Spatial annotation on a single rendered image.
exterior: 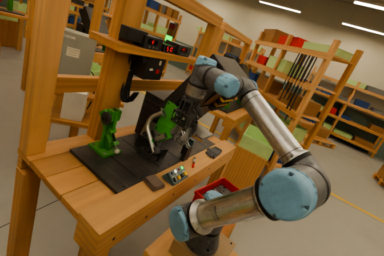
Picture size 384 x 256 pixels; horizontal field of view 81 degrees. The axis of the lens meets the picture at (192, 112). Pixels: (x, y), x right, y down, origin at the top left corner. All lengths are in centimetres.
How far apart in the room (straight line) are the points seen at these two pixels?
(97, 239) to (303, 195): 78
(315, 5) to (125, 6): 950
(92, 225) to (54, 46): 78
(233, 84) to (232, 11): 1034
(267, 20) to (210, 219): 1005
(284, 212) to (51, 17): 110
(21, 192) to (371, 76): 1009
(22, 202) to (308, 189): 143
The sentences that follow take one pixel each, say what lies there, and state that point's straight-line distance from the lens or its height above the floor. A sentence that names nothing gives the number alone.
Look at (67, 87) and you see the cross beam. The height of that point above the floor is 122.
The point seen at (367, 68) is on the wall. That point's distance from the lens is 1027.
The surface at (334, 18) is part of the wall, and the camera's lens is 1038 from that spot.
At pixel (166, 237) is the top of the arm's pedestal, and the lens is 116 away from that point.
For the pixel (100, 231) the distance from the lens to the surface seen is 105.
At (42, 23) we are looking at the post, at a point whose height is 154.
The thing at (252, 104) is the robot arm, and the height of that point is 156.
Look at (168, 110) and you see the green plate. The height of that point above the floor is 122.
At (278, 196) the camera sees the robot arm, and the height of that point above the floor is 143.
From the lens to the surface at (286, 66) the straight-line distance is 438.
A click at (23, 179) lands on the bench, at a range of 151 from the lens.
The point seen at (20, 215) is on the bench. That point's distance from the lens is 169.
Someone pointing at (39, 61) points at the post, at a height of 138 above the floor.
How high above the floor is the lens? 170
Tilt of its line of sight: 18 degrees down
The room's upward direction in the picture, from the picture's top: 20 degrees clockwise
